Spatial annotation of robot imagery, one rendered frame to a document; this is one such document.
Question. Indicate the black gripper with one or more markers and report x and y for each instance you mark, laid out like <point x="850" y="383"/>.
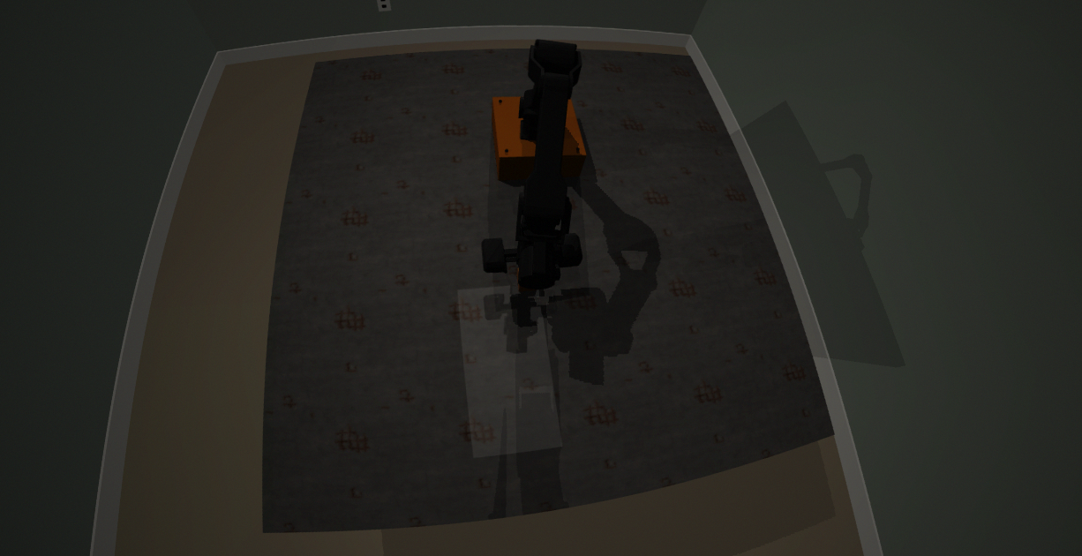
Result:
<point x="495" y="257"/>

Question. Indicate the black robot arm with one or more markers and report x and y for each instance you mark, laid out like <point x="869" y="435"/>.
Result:
<point x="554" y="68"/>

